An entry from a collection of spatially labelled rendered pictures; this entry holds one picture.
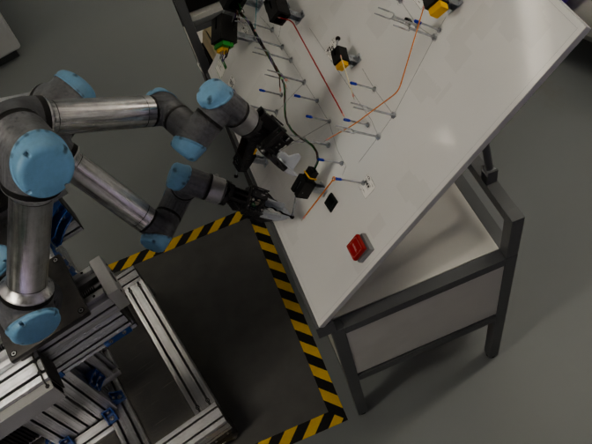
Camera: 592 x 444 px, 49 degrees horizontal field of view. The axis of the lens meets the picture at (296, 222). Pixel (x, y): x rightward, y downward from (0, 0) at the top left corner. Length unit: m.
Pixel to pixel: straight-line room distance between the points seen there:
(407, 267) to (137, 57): 2.66
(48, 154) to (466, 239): 1.26
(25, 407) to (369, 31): 1.33
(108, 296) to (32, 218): 0.48
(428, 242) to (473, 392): 0.84
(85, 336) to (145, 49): 2.65
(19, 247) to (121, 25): 3.21
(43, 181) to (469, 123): 0.91
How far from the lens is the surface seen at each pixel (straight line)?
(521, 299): 2.87
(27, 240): 1.44
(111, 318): 1.89
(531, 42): 1.48
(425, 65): 1.66
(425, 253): 2.03
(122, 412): 2.68
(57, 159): 1.31
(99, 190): 1.73
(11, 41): 4.59
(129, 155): 3.68
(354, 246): 1.70
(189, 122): 1.54
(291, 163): 1.70
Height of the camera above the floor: 2.55
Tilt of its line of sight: 55 degrees down
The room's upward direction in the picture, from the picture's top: 18 degrees counter-clockwise
